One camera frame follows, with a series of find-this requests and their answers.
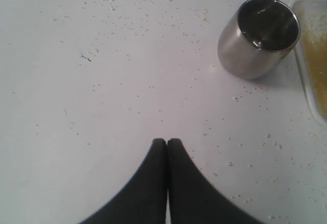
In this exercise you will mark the stainless steel cup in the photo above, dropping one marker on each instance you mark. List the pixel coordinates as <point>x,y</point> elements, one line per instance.
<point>258,36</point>

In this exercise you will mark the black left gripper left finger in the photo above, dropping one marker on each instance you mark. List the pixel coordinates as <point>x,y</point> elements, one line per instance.
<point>144,198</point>

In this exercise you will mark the yellow and white grain mixture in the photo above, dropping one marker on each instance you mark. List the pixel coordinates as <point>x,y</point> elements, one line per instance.
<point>313,42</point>

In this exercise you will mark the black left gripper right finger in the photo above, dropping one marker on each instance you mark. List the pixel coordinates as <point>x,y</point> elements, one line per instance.
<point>192,199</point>

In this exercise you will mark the clear plastic tray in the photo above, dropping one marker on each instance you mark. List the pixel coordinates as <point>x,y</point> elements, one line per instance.
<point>296,6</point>

